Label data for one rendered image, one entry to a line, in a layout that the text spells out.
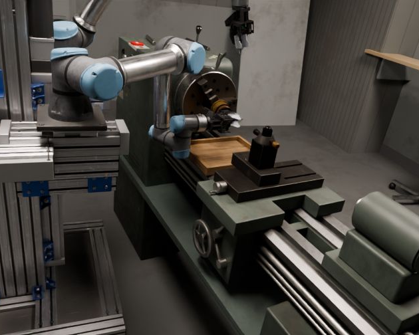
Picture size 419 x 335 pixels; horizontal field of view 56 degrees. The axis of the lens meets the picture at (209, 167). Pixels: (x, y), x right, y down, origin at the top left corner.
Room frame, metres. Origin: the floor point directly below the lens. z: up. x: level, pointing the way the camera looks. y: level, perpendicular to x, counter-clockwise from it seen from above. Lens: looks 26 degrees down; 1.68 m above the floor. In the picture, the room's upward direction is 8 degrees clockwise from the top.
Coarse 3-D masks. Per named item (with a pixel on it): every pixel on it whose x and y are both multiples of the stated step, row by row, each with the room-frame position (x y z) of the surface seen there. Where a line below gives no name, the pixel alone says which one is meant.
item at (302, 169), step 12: (276, 168) 1.53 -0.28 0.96; (288, 168) 1.53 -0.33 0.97; (300, 168) 1.55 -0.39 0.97; (216, 180) 1.39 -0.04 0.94; (228, 180) 1.34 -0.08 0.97; (240, 180) 1.36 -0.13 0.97; (288, 180) 1.41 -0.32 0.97; (300, 180) 1.43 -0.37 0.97; (312, 180) 1.45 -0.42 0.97; (228, 192) 1.31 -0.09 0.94; (240, 192) 1.26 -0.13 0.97; (252, 192) 1.29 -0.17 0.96; (264, 192) 1.32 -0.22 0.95; (276, 192) 1.35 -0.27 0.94; (288, 192) 1.39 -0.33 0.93
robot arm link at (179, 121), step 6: (174, 120) 1.55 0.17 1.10; (180, 120) 1.55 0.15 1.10; (186, 120) 1.57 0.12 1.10; (192, 120) 1.58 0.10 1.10; (198, 120) 1.60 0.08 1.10; (174, 126) 1.54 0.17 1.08; (180, 126) 1.54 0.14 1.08; (186, 126) 1.56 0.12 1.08; (192, 126) 1.57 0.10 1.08; (198, 126) 1.59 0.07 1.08; (174, 132) 1.55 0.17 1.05; (180, 132) 1.55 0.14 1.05; (186, 132) 1.56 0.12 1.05
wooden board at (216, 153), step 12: (192, 144) 1.83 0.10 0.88; (204, 144) 1.85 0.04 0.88; (216, 144) 1.87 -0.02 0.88; (228, 144) 1.90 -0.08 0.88; (240, 144) 1.92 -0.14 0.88; (192, 156) 1.67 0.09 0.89; (204, 156) 1.71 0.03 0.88; (216, 156) 1.73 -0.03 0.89; (228, 156) 1.75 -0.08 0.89; (204, 168) 1.57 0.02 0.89; (216, 168) 1.58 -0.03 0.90; (228, 168) 1.61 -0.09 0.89
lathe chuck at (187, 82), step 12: (204, 72) 1.93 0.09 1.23; (216, 72) 1.95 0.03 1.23; (180, 84) 1.93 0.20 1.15; (192, 84) 1.88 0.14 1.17; (216, 84) 1.95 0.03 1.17; (228, 84) 1.99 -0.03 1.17; (180, 96) 1.89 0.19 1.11; (192, 96) 1.89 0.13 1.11; (228, 96) 2.00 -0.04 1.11; (180, 108) 1.88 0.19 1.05; (192, 108) 1.89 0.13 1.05
